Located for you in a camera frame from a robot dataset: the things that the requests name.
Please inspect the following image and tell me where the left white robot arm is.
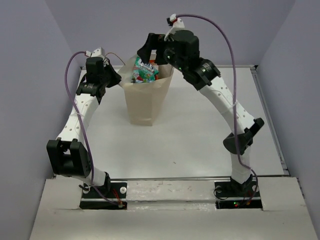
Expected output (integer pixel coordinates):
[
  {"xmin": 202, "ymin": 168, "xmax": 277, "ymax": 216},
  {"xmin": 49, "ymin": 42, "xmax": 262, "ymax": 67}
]
[{"xmin": 46, "ymin": 51, "xmax": 122, "ymax": 198}]

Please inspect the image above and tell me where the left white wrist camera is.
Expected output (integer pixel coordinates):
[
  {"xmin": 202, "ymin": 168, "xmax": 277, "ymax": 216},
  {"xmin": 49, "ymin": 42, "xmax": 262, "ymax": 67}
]
[{"xmin": 85, "ymin": 47, "xmax": 106, "ymax": 58}]

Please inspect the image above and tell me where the teal Fox's candy bag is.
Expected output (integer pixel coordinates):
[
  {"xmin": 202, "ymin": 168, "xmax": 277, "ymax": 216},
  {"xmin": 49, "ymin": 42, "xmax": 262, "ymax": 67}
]
[{"xmin": 131, "ymin": 56, "xmax": 159, "ymax": 84}]

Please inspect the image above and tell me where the orange candy bag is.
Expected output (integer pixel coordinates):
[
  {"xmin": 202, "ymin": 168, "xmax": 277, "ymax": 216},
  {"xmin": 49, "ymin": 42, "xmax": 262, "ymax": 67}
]
[{"xmin": 149, "ymin": 59, "xmax": 159, "ymax": 80}]

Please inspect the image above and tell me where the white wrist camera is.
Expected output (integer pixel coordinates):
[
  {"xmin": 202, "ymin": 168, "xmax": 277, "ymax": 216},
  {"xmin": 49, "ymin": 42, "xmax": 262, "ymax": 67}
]
[
  {"xmin": 85, "ymin": 47, "xmax": 106, "ymax": 58},
  {"xmin": 164, "ymin": 13, "xmax": 185, "ymax": 41}
]

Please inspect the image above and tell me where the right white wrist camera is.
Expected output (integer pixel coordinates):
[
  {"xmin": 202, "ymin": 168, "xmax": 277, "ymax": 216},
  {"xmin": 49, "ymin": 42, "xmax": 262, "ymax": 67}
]
[{"xmin": 164, "ymin": 13, "xmax": 185, "ymax": 41}]

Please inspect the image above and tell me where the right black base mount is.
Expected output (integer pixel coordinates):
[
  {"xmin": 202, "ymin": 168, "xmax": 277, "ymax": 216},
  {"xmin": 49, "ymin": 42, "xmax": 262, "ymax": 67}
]
[{"xmin": 213, "ymin": 181, "xmax": 263, "ymax": 210}]

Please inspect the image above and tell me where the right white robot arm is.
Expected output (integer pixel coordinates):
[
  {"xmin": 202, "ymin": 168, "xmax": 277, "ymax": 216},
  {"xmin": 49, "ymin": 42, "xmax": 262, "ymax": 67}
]
[{"xmin": 137, "ymin": 30, "xmax": 265, "ymax": 196}]

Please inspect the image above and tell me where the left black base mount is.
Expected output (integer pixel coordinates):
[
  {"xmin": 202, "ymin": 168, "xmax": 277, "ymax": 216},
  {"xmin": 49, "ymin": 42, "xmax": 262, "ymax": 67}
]
[{"xmin": 78, "ymin": 181, "xmax": 128, "ymax": 210}]

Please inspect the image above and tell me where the cream paper bag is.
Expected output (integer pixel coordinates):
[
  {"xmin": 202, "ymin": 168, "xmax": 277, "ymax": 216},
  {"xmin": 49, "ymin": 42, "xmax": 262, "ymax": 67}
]
[{"xmin": 117, "ymin": 55, "xmax": 174, "ymax": 126}]

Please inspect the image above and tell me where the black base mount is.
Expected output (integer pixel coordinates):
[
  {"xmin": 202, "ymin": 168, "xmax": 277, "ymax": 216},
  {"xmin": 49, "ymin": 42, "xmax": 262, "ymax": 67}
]
[
  {"xmin": 213, "ymin": 181, "xmax": 263, "ymax": 210},
  {"xmin": 78, "ymin": 181, "xmax": 128, "ymax": 210}
]

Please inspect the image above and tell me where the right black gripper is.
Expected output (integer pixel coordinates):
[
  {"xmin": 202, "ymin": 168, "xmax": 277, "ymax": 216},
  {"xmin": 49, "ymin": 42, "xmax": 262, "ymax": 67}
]
[{"xmin": 138, "ymin": 31, "xmax": 188, "ymax": 73}]

